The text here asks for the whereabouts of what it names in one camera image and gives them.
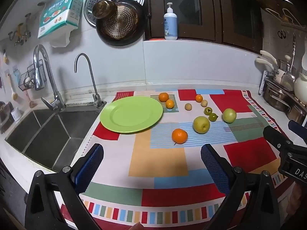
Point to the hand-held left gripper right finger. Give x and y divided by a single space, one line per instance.
214 167

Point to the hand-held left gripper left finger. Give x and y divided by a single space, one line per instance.
90 165

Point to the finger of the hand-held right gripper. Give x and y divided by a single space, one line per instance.
298 128
275 136

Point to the yellow-green apple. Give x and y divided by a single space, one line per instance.
229 115
201 124

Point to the large orange with stem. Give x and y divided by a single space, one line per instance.
179 136

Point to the green tomato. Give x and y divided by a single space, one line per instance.
208 111
212 117

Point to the green plate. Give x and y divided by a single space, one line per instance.
129 115

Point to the medium orange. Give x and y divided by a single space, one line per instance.
170 104
163 97

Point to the person's right hand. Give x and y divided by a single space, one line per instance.
294 198

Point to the person's left hand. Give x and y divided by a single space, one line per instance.
137 226

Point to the steel pot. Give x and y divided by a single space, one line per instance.
275 95
297 113

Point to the white ceramic pot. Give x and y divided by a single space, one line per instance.
301 86

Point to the stainless steel sink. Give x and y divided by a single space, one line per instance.
48 136

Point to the metal dish rack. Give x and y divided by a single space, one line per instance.
263 81

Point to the colourful patchwork table mat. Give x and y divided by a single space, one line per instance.
158 160

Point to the small tan round fruit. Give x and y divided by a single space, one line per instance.
188 106
204 103

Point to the small orange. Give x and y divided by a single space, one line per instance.
198 98

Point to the thin chrome gooseneck faucet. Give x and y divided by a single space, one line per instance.
92 81

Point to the white cup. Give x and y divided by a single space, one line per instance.
16 114

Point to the large chrome pull-down faucet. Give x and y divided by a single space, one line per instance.
51 81

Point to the white plastic bag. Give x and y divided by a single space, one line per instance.
61 39

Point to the black frying pan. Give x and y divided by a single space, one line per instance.
120 24

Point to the white pump soap bottle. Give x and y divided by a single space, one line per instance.
170 24

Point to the teal tissue pack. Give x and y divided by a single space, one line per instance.
60 14

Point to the small brass pot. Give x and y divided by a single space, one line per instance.
104 9

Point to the dark wooden window frame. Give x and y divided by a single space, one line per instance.
208 34

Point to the brass wall tap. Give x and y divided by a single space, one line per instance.
20 34

